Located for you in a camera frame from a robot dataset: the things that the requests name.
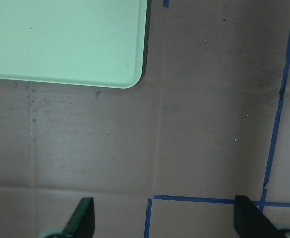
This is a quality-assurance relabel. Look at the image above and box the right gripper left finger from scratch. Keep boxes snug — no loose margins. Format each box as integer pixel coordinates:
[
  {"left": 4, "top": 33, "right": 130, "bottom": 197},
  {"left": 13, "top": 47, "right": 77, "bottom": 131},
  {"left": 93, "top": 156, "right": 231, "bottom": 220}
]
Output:
[{"left": 61, "top": 197, "right": 95, "bottom": 238}]

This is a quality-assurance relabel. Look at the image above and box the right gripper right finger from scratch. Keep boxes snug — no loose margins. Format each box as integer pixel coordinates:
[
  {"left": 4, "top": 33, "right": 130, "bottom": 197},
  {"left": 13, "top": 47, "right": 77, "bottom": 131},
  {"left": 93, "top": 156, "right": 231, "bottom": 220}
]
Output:
[{"left": 233, "top": 195, "right": 290, "bottom": 238}]

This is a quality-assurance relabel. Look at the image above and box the light green plastic tray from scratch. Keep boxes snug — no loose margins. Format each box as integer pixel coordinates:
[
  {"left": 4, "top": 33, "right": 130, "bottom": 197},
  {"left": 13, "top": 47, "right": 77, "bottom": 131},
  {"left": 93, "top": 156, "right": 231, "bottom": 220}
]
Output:
[{"left": 0, "top": 0, "right": 148, "bottom": 89}]

